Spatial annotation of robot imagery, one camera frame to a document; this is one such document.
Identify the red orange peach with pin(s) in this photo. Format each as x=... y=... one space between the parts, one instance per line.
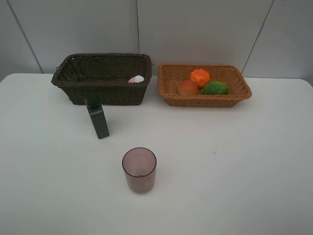
x=188 y=87

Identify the dark brown wicker basket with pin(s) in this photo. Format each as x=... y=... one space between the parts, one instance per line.
x=105 y=74

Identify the black rectangular bottle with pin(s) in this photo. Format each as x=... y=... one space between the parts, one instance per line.
x=97 y=115

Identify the pink bottle white cap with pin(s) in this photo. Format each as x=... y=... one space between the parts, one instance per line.
x=136 y=79

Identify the orange wicker basket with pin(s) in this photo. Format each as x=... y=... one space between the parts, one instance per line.
x=170 y=75

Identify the orange mandarin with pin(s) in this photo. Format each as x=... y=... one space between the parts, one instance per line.
x=200 y=77

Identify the purple translucent cup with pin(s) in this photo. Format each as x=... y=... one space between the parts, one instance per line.
x=139 y=165

